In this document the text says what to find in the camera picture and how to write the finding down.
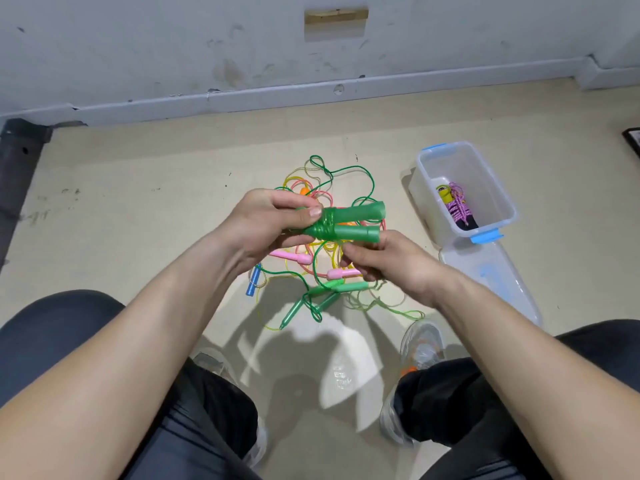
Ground person's right hand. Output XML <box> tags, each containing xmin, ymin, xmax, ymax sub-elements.
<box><xmin>342</xmin><ymin>231</ymin><xmax>459</xmax><ymax>310</ymax></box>

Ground person's left hand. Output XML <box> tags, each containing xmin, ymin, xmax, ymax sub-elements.
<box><xmin>220</xmin><ymin>189</ymin><xmax>324</xmax><ymax>274</ymax></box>

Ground pink rope with black-yellow handles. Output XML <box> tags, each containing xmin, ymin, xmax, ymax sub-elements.
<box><xmin>436</xmin><ymin>179</ymin><xmax>479</xmax><ymax>232</ymax></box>

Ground pile of colourful jump ropes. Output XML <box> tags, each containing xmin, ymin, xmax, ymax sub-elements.
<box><xmin>245</xmin><ymin>155</ymin><xmax>411</xmax><ymax>331</ymax></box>

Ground clear storage box blue latches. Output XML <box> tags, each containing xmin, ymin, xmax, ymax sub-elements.
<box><xmin>408</xmin><ymin>141</ymin><xmax>519</xmax><ymax>246</ymax></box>

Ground person's right forearm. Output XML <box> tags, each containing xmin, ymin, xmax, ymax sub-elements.
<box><xmin>432</xmin><ymin>269</ymin><xmax>640</xmax><ymax>480</ymax></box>

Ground person's left forearm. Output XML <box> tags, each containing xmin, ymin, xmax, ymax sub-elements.
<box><xmin>0</xmin><ymin>235</ymin><xmax>246</xmax><ymax>480</ymax></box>

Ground clear plastic box lid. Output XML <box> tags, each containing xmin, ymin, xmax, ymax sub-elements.
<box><xmin>440</xmin><ymin>239</ymin><xmax>545</xmax><ymax>329</ymax></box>

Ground grey right shoe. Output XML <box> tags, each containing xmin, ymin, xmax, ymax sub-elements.
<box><xmin>380</xmin><ymin>319</ymin><xmax>447</xmax><ymax>448</ymax></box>

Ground grey shoe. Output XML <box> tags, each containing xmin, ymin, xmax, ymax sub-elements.
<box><xmin>190</xmin><ymin>341</ymin><xmax>269</xmax><ymax>468</ymax></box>
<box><xmin>380</xmin><ymin>319</ymin><xmax>447</xmax><ymax>448</ymax></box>

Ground grey left shoe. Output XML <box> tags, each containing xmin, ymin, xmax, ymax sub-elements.
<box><xmin>190</xmin><ymin>341</ymin><xmax>269</xmax><ymax>468</ymax></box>

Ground black shorts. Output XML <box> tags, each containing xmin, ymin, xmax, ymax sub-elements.
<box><xmin>0</xmin><ymin>289</ymin><xmax>640</xmax><ymax>480</ymax></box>

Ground small wooden wall block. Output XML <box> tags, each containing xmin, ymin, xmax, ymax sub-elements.
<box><xmin>305</xmin><ymin>7</ymin><xmax>370</xmax><ymax>26</ymax></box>

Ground black metal rack frame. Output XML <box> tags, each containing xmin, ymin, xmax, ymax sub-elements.
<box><xmin>0</xmin><ymin>119</ymin><xmax>53</xmax><ymax>268</ymax></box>

